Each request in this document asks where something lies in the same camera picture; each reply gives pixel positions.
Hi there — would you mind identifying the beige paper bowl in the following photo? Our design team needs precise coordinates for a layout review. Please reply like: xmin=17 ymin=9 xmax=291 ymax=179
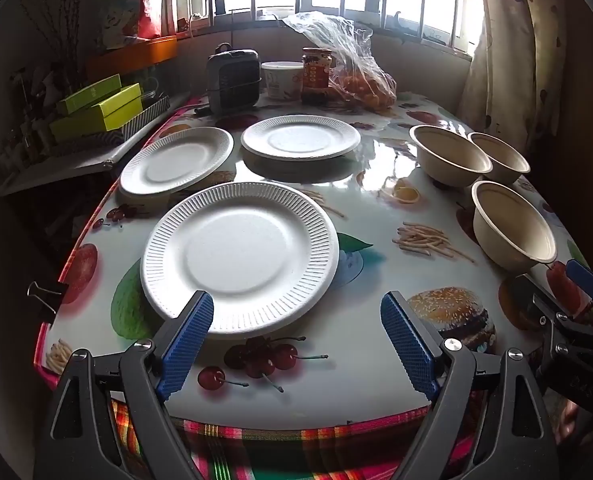
xmin=471 ymin=181 xmax=557 ymax=274
xmin=468 ymin=132 xmax=531 ymax=185
xmin=409 ymin=125 xmax=493 ymax=188

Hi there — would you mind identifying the white paper plate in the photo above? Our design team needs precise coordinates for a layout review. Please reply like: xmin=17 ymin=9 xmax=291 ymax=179
xmin=240 ymin=115 xmax=362 ymax=162
xmin=118 ymin=127 xmax=234 ymax=197
xmin=140 ymin=182 xmax=340 ymax=340

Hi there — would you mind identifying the plaid cloth under table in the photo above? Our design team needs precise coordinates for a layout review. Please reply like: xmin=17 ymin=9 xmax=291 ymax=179
xmin=106 ymin=396 xmax=478 ymax=480

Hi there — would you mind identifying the black binder clip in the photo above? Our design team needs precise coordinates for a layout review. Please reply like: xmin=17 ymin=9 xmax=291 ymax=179
xmin=26 ymin=281 xmax=69 ymax=325

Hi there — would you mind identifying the fruit print tablecloth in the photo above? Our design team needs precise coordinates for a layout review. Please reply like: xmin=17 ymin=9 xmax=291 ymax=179
xmin=35 ymin=93 xmax=536 ymax=430

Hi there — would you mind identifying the patterned beige curtain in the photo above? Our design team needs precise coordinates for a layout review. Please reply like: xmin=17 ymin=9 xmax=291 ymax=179
xmin=458 ymin=0 xmax=567 ymax=154

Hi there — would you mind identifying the grey striped tray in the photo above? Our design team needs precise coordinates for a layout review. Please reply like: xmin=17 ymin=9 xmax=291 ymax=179
xmin=51 ymin=94 xmax=170 ymax=157

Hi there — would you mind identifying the lower lime green box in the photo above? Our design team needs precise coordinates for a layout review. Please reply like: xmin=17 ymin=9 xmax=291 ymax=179
xmin=49 ymin=84 xmax=142 ymax=143

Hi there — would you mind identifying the lime green box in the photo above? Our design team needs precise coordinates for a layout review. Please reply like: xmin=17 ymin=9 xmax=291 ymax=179
xmin=57 ymin=74 xmax=122 ymax=116
xmin=49 ymin=84 xmax=142 ymax=143

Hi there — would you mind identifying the plastic bag of oranges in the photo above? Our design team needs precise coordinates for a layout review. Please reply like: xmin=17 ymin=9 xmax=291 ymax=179
xmin=283 ymin=11 xmax=397 ymax=110

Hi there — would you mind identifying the upper lime green box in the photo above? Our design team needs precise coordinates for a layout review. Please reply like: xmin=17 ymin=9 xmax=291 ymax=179
xmin=57 ymin=74 xmax=122 ymax=116

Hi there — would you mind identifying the small grey desk heater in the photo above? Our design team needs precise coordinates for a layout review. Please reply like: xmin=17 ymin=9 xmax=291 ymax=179
xmin=206 ymin=42 xmax=261 ymax=115

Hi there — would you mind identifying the red labelled sauce jar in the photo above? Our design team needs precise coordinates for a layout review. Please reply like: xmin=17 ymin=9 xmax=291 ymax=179
xmin=301 ymin=48 xmax=333 ymax=105

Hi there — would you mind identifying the orange shelf box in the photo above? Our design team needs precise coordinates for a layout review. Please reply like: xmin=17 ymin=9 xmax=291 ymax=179
xmin=85 ymin=36 xmax=178 ymax=81

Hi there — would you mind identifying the red gift bag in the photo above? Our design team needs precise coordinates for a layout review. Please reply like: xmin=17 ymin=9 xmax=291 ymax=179
xmin=99 ymin=0 xmax=163 ymax=50

